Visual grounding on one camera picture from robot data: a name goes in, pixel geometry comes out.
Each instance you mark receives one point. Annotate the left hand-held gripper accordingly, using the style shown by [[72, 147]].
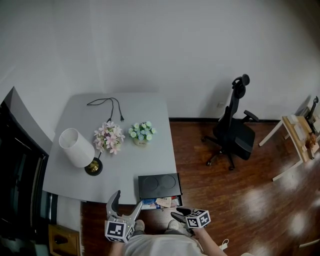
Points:
[[115, 228]]

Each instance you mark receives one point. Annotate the black high-back chair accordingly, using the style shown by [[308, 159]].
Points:
[[313, 115]]

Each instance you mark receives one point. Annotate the white wall socket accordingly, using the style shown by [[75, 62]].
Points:
[[220, 104]]

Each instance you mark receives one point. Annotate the small black object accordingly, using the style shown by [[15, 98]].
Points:
[[60, 240]]

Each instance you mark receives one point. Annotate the black drawer box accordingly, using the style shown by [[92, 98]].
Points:
[[160, 185]]

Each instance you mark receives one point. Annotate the person's right shoe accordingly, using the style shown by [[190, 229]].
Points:
[[173, 225]]

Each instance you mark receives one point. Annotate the wooden table white legs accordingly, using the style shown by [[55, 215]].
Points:
[[297, 145]]

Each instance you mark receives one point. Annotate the white green flower pot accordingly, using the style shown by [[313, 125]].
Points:
[[142, 133]]

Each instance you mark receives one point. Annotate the white shade table lamp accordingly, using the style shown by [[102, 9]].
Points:
[[75, 147]]

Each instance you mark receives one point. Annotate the pink flower pot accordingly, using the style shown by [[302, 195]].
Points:
[[109, 137]]

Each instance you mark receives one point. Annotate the black framed glass door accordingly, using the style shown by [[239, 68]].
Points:
[[17, 175]]

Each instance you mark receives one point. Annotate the grey table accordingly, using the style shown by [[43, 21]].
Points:
[[125, 170]]

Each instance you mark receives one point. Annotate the pale flat board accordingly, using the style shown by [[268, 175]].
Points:
[[300, 132]]

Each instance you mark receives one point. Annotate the person's left forearm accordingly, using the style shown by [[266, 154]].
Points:
[[117, 248]]

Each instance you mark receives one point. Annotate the person's right forearm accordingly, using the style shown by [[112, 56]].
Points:
[[208, 241]]

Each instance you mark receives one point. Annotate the dried brown flower bunch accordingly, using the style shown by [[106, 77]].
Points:
[[312, 140]]

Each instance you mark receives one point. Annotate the black office chair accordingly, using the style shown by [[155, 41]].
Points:
[[235, 135]]

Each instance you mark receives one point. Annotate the person's white shirt torso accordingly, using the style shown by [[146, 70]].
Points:
[[160, 246]]

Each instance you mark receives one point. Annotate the person's left shoe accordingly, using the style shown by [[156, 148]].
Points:
[[139, 226]]

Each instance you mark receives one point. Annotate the white chair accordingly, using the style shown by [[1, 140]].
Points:
[[310, 244]]

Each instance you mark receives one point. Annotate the person's shoe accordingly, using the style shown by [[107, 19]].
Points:
[[139, 226], [173, 225]]

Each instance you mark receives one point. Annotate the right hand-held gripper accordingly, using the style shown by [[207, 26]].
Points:
[[198, 220]]

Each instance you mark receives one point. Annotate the white power strip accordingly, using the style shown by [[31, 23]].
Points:
[[224, 244]]

